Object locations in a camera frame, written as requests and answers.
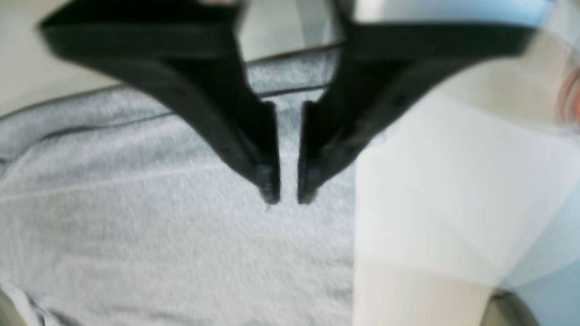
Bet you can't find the grey T-shirt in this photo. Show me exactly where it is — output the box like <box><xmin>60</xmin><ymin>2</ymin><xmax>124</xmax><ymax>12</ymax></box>
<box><xmin>0</xmin><ymin>50</ymin><xmax>355</xmax><ymax>326</ymax></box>

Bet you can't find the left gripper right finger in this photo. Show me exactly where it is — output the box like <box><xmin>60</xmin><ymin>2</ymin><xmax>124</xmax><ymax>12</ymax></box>
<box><xmin>297</xmin><ymin>0</ymin><xmax>535</xmax><ymax>204</ymax></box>

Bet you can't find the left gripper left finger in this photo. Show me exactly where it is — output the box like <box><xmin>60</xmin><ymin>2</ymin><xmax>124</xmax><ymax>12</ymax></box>
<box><xmin>39</xmin><ymin>0</ymin><xmax>281</xmax><ymax>204</ymax></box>

